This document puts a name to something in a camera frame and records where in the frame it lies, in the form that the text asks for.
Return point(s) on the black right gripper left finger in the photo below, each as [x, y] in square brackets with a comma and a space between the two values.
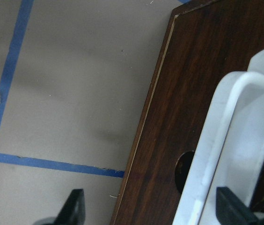
[73, 211]

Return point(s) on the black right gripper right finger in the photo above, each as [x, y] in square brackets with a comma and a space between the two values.
[230, 210]

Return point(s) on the dark wooden drawer cabinet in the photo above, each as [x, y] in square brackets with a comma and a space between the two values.
[204, 41]

